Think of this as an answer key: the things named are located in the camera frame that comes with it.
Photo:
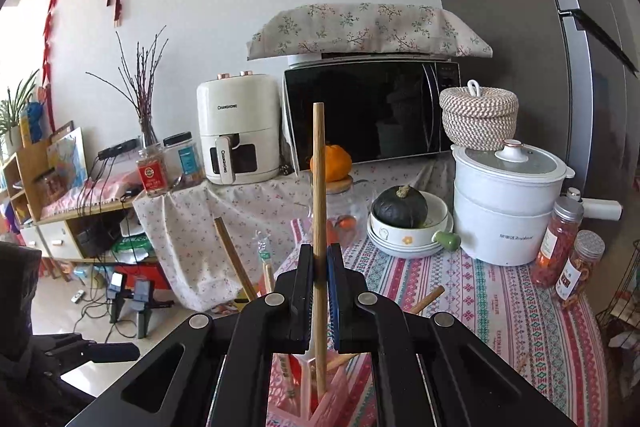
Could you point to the pink plastic utensil basket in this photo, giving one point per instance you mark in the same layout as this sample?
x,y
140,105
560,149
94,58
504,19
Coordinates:
x,y
345,399

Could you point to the white air fryer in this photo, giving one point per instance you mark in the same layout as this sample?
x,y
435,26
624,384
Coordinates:
x,y
235,107

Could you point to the glass jar with wooden lid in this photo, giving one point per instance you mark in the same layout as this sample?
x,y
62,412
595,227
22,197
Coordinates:
x,y
350,212

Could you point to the floral cabinet cloth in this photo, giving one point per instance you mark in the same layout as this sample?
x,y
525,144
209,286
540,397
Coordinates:
x,y
200,247

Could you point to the wooden desktop organizer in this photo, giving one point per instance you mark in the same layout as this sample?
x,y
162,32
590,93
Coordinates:
x,y
27,167

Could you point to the red label jar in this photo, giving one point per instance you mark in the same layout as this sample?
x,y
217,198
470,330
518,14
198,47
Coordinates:
x,y
152,177

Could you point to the green packet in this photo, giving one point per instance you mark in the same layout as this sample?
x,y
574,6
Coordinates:
x,y
132,247

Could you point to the white electric pot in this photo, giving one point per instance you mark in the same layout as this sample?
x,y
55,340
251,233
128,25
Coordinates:
x,y
495,217

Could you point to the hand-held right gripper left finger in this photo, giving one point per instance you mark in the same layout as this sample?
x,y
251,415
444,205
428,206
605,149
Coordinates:
x,y
300,307

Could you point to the paper-wrapped chopsticks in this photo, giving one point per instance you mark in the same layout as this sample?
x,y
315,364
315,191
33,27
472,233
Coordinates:
x,y
267,267
286,374

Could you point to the white plate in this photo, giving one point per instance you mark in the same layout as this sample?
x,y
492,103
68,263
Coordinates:
x,y
400,252

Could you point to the green potted plant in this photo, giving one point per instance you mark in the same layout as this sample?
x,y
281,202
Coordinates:
x,y
15,112

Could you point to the red plastic spoon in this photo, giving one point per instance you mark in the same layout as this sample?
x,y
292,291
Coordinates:
x,y
302,387

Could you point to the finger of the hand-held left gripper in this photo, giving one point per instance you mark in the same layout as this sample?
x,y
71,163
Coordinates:
x,y
107,351

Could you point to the black power strip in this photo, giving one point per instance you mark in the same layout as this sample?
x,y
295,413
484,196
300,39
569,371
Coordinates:
x,y
117,149

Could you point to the grey refrigerator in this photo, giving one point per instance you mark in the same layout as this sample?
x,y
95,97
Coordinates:
x,y
500,32

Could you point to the small white remote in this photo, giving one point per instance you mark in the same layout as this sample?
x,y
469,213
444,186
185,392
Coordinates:
x,y
77,296

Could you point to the white glass pot lid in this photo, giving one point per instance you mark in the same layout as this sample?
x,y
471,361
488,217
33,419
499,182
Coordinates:
x,y
530,162

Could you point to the floral microwave cover cloth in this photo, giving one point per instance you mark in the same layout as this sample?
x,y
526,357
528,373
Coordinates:
x,y
360,27

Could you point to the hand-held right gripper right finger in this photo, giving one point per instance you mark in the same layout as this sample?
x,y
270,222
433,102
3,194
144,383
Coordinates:
x,y
334,307

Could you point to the glass vase with bare branches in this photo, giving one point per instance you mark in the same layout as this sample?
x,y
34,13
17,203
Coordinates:
x,y
149,137

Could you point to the brown wooden chopstick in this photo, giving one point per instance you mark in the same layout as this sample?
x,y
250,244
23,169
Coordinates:
x,y
232,254

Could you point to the dark green pumpkin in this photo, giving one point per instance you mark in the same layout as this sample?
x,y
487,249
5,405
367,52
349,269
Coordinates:
x,y
400,209

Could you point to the striped patterned tablecloth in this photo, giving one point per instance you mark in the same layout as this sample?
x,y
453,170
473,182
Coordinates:
x,y
475,322

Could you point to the black handheld device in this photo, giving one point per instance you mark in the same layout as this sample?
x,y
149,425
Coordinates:
x,y
117,292
145,302

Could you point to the wooden low cabinet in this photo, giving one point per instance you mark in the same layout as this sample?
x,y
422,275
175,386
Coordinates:
x,y
55,239

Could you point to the blue toy figure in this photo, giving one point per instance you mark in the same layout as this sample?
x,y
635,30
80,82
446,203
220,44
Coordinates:
x,y
32,119

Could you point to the clear jar with black lid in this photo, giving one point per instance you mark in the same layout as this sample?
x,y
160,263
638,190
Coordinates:
x,y
185,162

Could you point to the jar of red dried fruit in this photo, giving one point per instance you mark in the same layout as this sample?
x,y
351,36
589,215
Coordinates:
x,y
552,247

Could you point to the white plastic spoon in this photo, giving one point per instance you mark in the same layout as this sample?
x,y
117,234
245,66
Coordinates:
x,y
307,356

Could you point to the jar of dried fruit slices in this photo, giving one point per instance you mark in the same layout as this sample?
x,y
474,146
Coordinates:
x,y
575,277

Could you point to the pink plastic sheet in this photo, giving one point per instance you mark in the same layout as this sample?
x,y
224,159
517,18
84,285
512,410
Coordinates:
x,y
107,184

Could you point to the orange tangerine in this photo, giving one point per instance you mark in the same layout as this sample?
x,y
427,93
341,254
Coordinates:
x,y
340,162

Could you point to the picture board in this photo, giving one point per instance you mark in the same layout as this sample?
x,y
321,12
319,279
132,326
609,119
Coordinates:
x,y
67,157

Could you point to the black microwave oven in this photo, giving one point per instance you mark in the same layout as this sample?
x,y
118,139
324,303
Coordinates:
x,y
370,117

